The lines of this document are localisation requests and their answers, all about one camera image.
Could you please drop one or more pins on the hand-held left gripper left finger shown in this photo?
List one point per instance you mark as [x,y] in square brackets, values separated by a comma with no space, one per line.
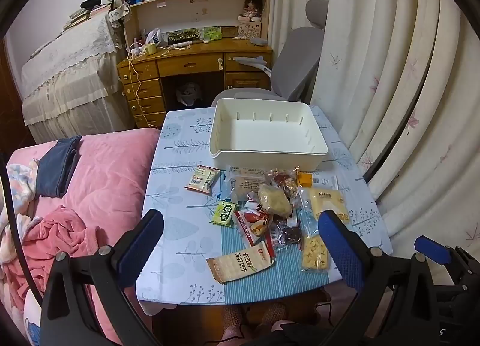
[142,244]

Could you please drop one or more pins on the floral fabric bag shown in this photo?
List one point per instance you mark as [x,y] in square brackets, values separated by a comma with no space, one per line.
[120,12]

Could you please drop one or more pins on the pink crumpled garment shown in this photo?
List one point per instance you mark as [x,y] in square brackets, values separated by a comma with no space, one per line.
[56,241]

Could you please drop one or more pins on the dark cake red-edged packet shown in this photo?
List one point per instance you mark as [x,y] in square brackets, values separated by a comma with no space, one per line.
[288,235]

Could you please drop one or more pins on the white printed box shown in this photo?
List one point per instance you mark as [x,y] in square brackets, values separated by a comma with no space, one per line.
[249,28]

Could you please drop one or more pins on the white wand device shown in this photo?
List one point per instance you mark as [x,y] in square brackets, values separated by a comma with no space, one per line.
[183,45]

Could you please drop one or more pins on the beige cracker packet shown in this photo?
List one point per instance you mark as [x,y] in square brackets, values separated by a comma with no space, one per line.
[240,265]

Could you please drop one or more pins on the teal striped placemat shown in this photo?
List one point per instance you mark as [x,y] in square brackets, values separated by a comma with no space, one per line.
[277,278]

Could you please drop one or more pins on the light green wipes packet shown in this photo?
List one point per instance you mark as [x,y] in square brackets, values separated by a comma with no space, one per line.
[212,32]

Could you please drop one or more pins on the clear bread packet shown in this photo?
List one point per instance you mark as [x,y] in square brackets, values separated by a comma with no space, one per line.
[245,182]

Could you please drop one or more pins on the navy folded cloth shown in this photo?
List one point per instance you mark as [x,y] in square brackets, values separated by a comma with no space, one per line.
[56,165]

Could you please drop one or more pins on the white labelled packet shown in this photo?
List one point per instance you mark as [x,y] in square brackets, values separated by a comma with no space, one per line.
[324,181]

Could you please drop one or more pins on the grey bag under desk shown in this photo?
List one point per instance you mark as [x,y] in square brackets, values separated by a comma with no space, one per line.
[187,92]

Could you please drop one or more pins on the orange snack packet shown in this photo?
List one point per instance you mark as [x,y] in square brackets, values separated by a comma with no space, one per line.
[304,179]

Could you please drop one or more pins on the white plastic bag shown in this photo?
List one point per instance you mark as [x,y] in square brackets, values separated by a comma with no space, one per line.
[153,36]

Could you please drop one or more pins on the pale yellow cup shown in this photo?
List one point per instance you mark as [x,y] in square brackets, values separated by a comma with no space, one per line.
[151,47]

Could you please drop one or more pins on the red and white date packet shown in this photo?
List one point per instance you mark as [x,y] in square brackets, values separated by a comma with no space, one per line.
[255,220]

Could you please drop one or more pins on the clear biscuit packet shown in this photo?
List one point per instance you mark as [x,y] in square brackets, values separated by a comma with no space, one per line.
[315,252]

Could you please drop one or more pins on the yellow cake packet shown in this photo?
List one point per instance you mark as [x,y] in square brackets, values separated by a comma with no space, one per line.
[326,199]

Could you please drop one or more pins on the green snack packet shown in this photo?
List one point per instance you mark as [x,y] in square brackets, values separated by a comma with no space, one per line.
[225,214]

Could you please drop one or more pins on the brown-haired doll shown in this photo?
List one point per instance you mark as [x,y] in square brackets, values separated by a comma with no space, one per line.
[250,6]

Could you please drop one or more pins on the grey office chair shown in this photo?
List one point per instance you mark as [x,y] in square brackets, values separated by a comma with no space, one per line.
[296,60]

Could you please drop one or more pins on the white plastic bin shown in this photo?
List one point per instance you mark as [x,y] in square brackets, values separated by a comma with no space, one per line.
[262,132]

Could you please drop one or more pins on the wooden desk with drawers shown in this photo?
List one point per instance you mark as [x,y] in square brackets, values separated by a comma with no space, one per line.
[187,64]

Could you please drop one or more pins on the wooden bookshelf hutch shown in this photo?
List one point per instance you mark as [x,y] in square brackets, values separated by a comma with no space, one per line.
[195,8]

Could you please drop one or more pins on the dark green packet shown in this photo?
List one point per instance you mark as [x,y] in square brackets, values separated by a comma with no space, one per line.
[182,34]

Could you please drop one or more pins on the stack of books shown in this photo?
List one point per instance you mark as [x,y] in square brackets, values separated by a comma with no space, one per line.
[80,17]

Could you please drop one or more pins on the white floral blanket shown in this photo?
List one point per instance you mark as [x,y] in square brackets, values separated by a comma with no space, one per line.
[15,180]

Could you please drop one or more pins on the pink quilt bed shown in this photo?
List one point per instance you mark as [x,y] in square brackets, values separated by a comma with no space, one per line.
[108,180]

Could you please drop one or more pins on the round pastry clear packet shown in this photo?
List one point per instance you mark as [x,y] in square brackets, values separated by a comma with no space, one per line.
[275,199]

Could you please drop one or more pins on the white lace furniture cover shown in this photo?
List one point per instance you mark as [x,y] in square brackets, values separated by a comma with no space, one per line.
[71,79]

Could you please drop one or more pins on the cream red-edged snack packet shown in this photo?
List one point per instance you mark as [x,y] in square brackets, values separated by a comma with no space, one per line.
[202,178]

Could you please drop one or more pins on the cream floral curtain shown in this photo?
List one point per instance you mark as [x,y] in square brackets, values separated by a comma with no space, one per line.
[393,87]

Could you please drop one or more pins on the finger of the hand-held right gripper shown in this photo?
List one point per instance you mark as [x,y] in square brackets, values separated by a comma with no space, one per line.
[431,248]

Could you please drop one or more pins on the black hat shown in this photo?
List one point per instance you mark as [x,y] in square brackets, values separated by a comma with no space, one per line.
[92,3]

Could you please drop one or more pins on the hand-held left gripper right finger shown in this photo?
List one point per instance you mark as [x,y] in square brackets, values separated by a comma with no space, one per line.
[341,252]

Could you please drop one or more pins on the grey cloth item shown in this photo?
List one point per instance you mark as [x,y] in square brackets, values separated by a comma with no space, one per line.
[260,41]

